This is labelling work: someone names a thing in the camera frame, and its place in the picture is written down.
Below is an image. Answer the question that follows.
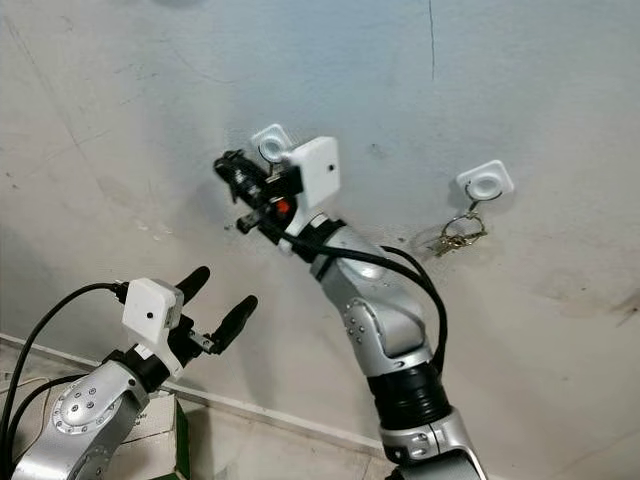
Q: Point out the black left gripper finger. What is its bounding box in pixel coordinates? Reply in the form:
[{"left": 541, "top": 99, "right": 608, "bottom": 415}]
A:
[
  {"left": 177, "top": 265, "right": 212, "bottom": 305},
  {"left": 215, "top": 294, "right": 260, "bottom": 352}
]

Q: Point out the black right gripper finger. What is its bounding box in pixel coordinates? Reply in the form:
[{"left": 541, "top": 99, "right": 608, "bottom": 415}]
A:
[
  {"left": 237, "top": 205, "right": 280, "bottom": 237},
  {"left": 212, "top": 150, "right": 277, "bottom": 202}
]

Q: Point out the bunch of keys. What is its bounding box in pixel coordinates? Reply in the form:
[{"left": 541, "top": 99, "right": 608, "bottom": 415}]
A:
[{"left": 420, "top": 200, "right": 489, "bottom": 259}]

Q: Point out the cardboard box with green edge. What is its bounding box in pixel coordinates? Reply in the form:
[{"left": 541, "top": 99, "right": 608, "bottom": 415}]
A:
[{"left": 135, "top": 395, "right": 193, "bottom": 480}]

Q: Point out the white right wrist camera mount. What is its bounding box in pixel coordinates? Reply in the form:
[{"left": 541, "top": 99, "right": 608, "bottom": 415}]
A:
[{"left": 280, "top": 136, "right": 342, "bottom": 253}]

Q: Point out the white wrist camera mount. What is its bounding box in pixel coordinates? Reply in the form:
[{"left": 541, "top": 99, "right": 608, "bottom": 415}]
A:
[
  {"left": 122, "top": 277, "right": 186, "bottom": 381},
  {"left": 280, "top": 136, "right": 342, "bottom": 253}
]

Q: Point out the white square wall hook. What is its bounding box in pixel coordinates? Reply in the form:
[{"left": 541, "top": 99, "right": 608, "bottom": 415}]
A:
[
  {"left": 250, "top": 123, "right": 296, "bottom": 166},
  {"left": 456, "top": 160, "right": 515, "bottom": 204}
]

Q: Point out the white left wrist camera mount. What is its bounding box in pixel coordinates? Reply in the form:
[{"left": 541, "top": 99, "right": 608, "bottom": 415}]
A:
[{"left": 122, "top": 277, "right": 186, "bottom": 381}]

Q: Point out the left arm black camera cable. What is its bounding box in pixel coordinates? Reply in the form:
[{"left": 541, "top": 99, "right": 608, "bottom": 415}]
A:
[{"left": 0, "top": 282, "right": 131, "bottom": 480}]

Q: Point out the right arm black gripper cable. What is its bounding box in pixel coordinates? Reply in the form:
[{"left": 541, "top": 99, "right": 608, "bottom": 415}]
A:
[{"left": 378, "top": 243, "right": 449, "bottom": 373}]

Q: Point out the arm black gripper cable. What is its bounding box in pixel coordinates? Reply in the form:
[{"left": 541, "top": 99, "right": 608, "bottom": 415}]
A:
[
  {"left": 5, "top": 374, "right": 96, "bottom": 480},
  {"left": 378, "top": 243, "right": 449, "bottom": 373}
]

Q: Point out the left arm black gripper cable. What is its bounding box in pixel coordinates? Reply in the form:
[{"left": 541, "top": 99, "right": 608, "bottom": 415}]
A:
[{"left": 5, "top": 374, "right": 96, "bottom": 480}]

